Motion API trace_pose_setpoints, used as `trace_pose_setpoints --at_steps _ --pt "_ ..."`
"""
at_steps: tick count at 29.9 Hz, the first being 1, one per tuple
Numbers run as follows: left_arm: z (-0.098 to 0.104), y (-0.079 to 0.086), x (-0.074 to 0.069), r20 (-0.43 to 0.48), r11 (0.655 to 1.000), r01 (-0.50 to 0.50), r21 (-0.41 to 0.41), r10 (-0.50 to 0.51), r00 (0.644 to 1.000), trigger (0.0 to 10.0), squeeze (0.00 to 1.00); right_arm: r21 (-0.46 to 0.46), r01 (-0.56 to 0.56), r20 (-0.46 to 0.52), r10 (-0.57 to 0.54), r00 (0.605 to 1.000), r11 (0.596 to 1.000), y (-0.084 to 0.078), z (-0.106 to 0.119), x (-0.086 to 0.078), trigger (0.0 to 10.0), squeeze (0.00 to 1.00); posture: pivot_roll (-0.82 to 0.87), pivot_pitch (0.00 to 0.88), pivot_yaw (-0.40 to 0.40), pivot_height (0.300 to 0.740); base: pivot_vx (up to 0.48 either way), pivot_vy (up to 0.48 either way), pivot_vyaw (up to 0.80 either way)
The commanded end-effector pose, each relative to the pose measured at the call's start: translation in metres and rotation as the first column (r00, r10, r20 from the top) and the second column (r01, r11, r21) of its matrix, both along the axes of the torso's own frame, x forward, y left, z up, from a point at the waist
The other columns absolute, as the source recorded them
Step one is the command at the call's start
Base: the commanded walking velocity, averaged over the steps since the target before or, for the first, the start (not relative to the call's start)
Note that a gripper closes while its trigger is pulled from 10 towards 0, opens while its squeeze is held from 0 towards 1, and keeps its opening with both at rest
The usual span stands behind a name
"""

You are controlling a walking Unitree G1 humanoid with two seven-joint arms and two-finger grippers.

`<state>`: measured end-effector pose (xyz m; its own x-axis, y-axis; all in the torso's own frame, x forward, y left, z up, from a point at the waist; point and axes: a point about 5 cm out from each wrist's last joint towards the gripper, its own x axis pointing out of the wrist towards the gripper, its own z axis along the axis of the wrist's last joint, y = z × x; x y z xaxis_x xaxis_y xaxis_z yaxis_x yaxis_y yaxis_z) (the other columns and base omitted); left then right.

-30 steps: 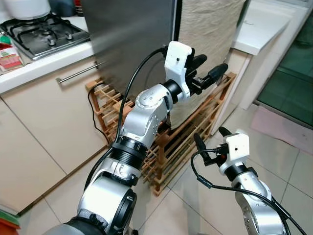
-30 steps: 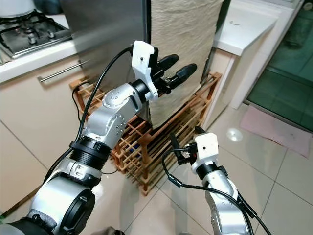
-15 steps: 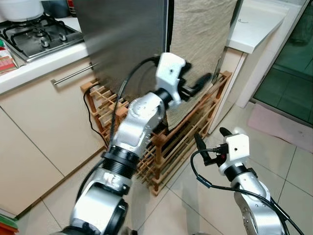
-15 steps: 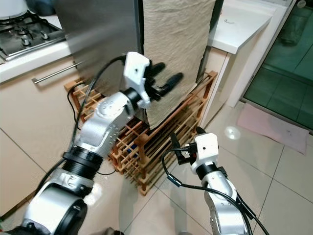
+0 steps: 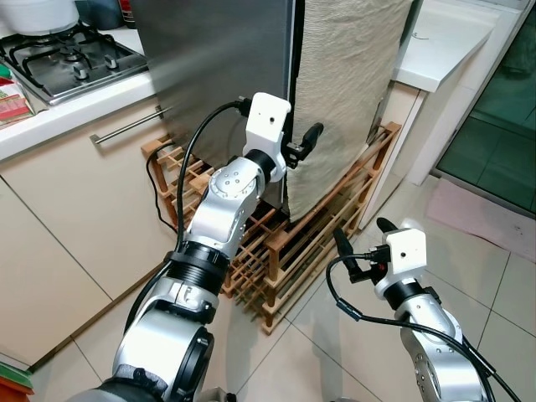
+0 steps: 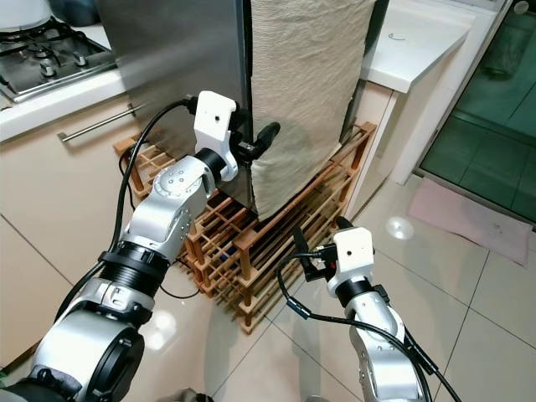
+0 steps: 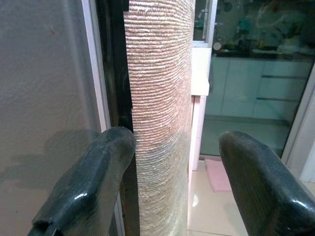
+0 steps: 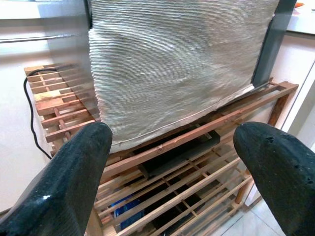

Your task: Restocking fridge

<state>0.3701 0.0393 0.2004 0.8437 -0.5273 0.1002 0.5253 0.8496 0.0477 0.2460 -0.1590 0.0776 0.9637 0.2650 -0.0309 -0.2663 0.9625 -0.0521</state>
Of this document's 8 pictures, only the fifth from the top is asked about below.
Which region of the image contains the stainless steel fridge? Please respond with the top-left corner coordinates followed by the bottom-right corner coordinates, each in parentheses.
top-left (132, 0), bottom-right (301, 220)

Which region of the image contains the beige crinkled cloth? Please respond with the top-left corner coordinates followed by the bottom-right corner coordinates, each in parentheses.
top-left (285, 0), bottom-right (417, 223)

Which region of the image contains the wooden wine rack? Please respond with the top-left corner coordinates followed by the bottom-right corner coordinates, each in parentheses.
top-left (141, 121), bottom-right (403, 333)

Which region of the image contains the pink floor mat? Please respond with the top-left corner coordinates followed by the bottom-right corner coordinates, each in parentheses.
top-left (425, 178), bottom-right (536, 265)

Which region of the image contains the white side counter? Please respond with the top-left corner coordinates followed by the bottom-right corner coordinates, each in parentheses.
top-left (392, 0), bottom-right (536, 185)

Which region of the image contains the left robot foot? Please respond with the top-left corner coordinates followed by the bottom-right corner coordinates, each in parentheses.
top-left (194, 387), bottom-right (240, 402)

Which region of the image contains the dark bottle red label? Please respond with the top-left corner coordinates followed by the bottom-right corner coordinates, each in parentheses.
top-left (120, 0), bottom-right (137, 30)

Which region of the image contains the steel gas hob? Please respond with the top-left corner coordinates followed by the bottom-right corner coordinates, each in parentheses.
top-left (0, 23), bottom-right (153, 106)

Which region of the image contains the white cooking pot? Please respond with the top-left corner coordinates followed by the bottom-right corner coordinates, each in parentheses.
top-left (0, 0), bottom-right (80, 37)

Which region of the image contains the red and green board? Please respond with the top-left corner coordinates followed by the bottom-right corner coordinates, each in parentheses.
top-left (0, 360), bottom-right (36, 402)

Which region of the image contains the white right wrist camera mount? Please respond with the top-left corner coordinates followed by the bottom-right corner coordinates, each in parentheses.
top-left (385, 228), bottom-right (428, 279)

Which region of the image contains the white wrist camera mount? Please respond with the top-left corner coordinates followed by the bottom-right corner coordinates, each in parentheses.
top-left (245, 93), bottom-right (293, 162)
top-left (385, 228), bottom-right (428, 279)

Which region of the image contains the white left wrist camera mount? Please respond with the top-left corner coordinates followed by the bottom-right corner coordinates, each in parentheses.
top-left (245, 93), bottom-right (293, 162)

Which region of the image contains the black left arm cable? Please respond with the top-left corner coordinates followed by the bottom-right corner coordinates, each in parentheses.
top-left (126, 98), bottom-right (254, 336)

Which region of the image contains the metal bar cabinet handle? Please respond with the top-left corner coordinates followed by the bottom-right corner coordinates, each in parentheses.
top-left (90, 106), bottom-right (174, 145)

